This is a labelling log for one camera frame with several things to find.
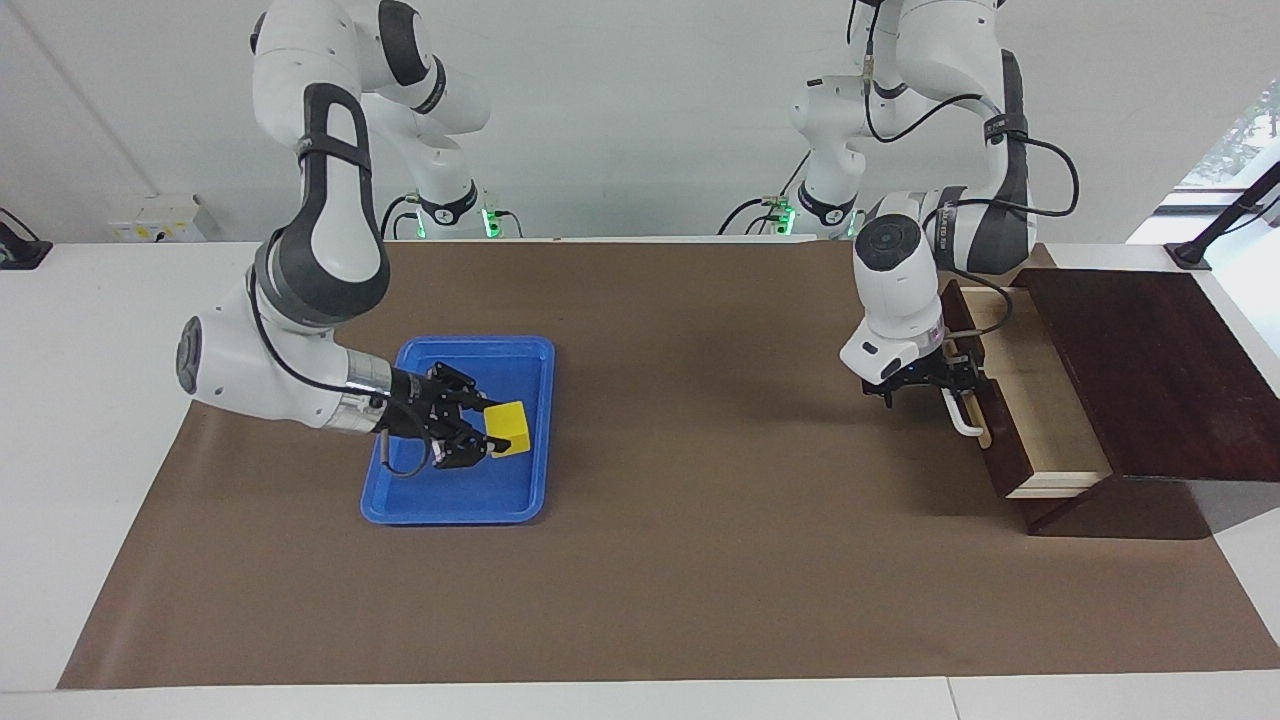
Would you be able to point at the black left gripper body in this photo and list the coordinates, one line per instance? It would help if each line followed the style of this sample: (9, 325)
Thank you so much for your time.
(915, 380)

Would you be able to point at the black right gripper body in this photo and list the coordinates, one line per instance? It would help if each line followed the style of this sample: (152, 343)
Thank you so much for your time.
(412, 405)

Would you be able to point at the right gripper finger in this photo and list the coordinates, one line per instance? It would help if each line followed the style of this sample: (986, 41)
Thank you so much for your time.
(460, 450)
(458, 385)

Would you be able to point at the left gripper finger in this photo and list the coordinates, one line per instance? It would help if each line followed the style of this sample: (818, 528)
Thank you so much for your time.
(884, 395)
(968, 375)

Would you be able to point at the yellow block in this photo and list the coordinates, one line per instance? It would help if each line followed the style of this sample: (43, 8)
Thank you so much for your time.
(510, 430)

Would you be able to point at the dark wooden drawer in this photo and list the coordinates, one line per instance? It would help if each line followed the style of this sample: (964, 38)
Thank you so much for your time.
(1040, 400)

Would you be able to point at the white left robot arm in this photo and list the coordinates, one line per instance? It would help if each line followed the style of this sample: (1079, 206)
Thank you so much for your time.
(895, 290)

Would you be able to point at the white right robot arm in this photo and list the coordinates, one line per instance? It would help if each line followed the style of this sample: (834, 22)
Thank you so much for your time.
(320, 230)

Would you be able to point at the blue plastic tray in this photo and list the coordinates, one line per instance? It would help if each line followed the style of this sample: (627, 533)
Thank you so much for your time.
(470, 500)

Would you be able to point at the dark wooden cabinet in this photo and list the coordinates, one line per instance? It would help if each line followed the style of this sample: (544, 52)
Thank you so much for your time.
(1170, 380)

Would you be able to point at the brown table mat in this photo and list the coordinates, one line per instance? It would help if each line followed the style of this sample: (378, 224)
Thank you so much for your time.
(700, 560)

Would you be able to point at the black angled stand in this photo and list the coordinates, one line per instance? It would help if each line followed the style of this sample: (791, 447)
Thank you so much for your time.
(1230, 215)

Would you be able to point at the window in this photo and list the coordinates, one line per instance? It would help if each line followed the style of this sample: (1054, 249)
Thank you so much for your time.
(1240, 140)

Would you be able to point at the black table clamp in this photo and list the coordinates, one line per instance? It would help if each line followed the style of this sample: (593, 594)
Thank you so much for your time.
(20, 252)

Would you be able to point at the white wall socket box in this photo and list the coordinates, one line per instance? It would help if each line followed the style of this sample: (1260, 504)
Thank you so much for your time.
(160, 220)

